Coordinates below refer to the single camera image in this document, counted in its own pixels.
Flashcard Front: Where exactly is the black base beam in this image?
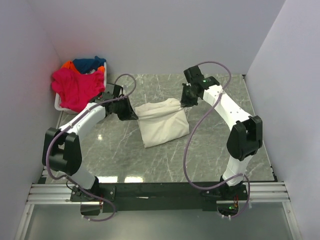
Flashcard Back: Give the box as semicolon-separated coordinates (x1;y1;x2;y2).
70;182;250;216

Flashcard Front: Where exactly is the orange t shirt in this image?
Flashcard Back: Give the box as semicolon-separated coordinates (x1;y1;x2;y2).
61;61;105;74

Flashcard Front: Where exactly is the blue t shirt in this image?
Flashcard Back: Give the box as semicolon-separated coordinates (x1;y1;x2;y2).
72;56;107;74

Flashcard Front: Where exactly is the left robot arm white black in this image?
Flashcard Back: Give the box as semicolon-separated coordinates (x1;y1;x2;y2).
42;83;138;201

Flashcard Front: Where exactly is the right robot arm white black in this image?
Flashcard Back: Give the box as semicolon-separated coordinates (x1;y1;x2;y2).
180;65;263;200

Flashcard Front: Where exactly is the pink t shirt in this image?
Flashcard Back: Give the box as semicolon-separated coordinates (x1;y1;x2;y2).
51;68;106;113

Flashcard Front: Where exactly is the white laundry basket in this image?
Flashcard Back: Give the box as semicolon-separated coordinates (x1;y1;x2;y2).
54;61;110;116

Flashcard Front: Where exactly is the white t shirt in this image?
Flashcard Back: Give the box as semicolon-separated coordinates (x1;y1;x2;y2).
134;98;190;148

